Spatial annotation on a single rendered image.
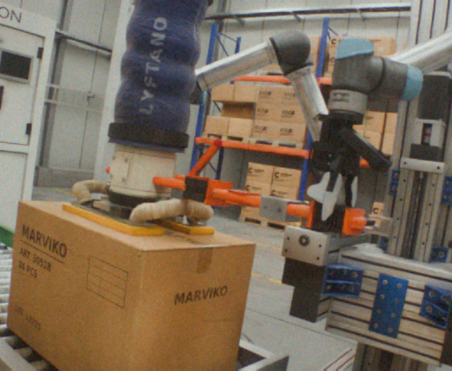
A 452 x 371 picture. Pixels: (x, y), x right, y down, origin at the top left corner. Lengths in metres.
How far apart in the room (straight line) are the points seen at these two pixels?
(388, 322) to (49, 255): 0.97
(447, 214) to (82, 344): 1.15
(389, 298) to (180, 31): 0.95
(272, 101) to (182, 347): 8.37
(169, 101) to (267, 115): 8.13
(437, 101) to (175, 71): 0.80
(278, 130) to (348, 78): 8.24
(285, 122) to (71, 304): 8.12
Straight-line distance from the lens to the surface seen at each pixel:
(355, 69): 0.92
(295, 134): 8.96
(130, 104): 1.22
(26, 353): 1.42
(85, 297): 1.16
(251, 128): 9.46
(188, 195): 1.09
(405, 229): 1.52
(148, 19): 1.26
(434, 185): 1.47
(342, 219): 0.88
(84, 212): 1.27
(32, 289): 1.39
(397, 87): 0.97
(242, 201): 1.01
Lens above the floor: 1.15
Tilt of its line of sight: 3 degrees down
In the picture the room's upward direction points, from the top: 9 degrees clockwise
